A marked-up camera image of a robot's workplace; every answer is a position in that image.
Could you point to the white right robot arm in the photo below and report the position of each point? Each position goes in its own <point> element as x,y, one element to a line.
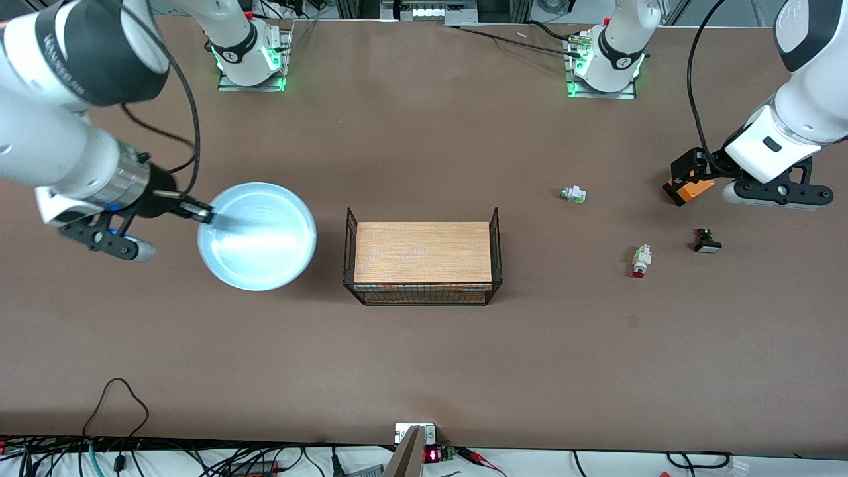
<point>59,146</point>

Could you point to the green white push button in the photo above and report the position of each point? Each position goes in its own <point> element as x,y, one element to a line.
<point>574,194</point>

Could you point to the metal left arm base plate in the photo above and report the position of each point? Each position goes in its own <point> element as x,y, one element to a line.
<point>573,89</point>

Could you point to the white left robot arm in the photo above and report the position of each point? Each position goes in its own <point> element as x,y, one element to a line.
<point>811,99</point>

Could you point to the black button white cap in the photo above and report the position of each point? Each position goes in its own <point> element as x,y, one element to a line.
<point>707,242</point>

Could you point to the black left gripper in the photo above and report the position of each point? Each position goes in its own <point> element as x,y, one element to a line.
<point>718,163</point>

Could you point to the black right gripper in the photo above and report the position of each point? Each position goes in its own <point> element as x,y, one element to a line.
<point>160,195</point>

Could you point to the grey metal camera bracket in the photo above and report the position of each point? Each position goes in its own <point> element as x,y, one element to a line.
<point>409,454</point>

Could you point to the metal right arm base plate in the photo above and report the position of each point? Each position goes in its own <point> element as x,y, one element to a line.
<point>281,66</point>

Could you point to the red push button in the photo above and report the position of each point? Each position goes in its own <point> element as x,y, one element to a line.
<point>640,260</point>

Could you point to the orange button enclosure box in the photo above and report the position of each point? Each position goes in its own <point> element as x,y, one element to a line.
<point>697,190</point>

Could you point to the light blue round plate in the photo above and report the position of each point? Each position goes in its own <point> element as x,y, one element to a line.
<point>265,238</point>

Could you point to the red digit display module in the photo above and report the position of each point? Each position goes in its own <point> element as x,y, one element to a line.
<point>437,454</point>

